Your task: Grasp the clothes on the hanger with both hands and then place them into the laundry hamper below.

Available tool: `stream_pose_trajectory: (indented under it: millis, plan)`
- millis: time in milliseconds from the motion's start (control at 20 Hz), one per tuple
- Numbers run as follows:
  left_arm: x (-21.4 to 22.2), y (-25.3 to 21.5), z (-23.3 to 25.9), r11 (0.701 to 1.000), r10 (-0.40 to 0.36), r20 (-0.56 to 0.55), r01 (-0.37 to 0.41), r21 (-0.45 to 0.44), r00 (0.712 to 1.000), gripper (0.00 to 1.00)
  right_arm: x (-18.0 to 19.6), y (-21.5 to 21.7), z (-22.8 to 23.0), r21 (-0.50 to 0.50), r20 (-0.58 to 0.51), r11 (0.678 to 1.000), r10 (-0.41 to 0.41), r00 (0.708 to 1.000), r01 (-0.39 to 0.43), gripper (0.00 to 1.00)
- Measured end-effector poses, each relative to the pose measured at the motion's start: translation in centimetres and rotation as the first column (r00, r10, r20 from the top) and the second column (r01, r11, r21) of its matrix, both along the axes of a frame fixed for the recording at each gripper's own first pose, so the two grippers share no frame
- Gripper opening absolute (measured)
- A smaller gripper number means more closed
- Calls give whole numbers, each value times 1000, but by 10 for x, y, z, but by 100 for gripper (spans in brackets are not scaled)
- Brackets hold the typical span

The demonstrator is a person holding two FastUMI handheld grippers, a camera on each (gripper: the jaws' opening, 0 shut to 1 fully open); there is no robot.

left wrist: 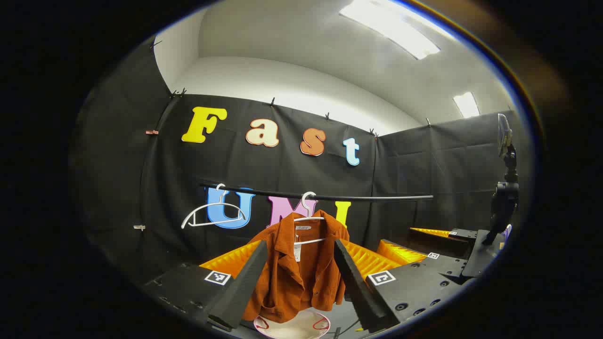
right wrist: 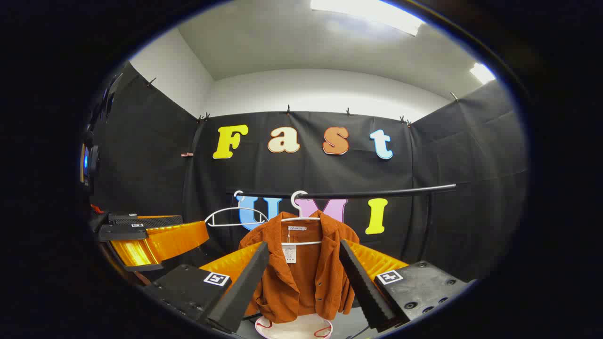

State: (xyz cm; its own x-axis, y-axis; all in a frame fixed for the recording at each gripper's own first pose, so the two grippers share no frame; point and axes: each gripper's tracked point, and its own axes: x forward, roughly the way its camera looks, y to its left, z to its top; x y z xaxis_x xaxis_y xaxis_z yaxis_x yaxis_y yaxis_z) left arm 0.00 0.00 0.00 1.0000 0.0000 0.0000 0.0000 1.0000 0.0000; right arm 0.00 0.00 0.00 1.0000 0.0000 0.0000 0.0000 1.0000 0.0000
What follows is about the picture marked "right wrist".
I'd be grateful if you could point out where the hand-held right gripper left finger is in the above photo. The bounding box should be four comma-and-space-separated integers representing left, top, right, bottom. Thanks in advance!
141, 241, 270, 335

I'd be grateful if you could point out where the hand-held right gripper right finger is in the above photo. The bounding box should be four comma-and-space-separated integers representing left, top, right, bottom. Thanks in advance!
339, 239, 476, 331

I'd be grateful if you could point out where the orange corduroy jacket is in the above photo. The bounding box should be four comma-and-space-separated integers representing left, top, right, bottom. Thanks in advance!
239, 210, 361, 324

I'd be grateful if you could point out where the white laundry hamper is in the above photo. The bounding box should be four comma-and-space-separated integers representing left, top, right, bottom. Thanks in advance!
254, 313, 334, 339

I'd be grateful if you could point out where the white plastic clothes hanger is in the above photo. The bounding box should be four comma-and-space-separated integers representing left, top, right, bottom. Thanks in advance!
205, 190, 269, 228
281, 190, 323, 246

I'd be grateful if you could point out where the black clothes rack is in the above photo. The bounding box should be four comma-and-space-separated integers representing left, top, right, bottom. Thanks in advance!
226, 184, 457, 264

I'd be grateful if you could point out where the small ceiling light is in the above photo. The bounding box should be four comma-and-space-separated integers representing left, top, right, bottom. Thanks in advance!
470, 63, 496, 85

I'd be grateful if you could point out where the long ceiling light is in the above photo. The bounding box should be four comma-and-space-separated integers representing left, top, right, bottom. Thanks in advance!
310, 0, 424, 37

